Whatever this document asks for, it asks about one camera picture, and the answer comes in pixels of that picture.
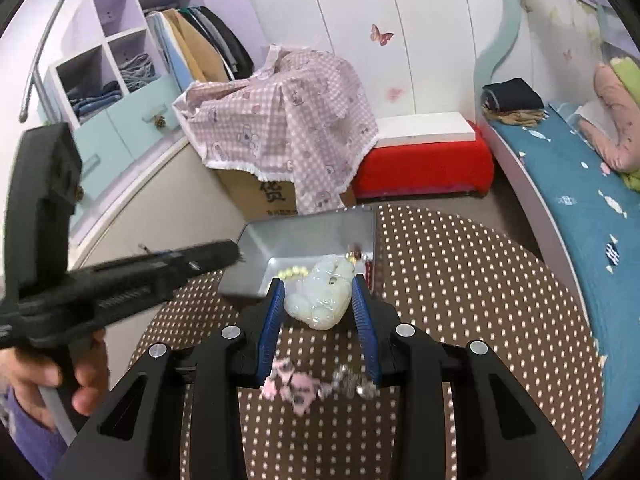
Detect person's left forearm purple sleeve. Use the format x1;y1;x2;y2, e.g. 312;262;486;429
0;389;69;480

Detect row of hanging clothes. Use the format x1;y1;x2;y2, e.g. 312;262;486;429
147;6;256;101

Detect red upholstered bench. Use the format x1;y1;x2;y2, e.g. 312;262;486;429
350;125;496;206

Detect folded tan clothes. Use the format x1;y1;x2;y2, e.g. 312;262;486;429
487;108;548;127

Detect person's left hand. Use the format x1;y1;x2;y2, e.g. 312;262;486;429
0;329;111;429

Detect white pillow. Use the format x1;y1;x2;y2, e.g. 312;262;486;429
565;100;608;127

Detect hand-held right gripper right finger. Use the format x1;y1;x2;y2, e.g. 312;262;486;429
351;275;586;480

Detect pale green jade pendant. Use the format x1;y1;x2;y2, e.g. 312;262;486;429
283;255;357;332

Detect clear crystal bracelet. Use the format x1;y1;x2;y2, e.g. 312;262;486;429
320;365;381;401

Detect teal and white bunk bed frame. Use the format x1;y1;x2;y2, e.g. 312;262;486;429
472;0;640;480

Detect grey knit garment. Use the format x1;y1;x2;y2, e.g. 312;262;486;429
117;52;161;93

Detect red bead bracelet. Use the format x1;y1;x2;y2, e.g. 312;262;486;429
347;244;375;293

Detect metal tray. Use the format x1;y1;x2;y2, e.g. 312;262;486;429
217;205;377;307

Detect pink pillow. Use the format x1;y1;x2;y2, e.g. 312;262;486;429
580;62;640;173

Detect blue printed bedsheet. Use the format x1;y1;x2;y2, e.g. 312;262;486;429
487;102;640;480

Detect brown dotted table mat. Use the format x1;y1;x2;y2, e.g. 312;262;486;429
127;204;608;480

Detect white wardrobe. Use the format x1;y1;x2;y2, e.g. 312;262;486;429
235;0;506;121

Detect grey metal handrail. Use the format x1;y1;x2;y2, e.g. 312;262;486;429
19;0;101;122

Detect purple stair cabinet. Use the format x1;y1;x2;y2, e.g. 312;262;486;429
45;0;211;131

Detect cardboard box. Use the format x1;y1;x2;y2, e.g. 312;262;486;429
215;167;301;221

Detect teal drawer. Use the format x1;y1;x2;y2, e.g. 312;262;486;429
107;76;183;166
72;110;136;213

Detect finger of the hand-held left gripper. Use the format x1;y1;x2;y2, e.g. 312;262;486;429
70;240;245;329

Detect folded blue jeans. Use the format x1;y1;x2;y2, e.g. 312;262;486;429
67;82;123;118

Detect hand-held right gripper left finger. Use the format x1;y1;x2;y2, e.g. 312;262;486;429
52;277;287;480

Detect pink checkered cloth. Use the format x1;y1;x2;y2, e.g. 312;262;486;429
172;45;381;213

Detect white board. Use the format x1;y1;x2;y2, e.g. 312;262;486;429
372;112;478;150

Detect folded dark clothes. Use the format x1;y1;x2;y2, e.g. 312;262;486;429
482;78;545;111

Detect white cabinet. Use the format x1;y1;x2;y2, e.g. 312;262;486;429
67;132;251;273

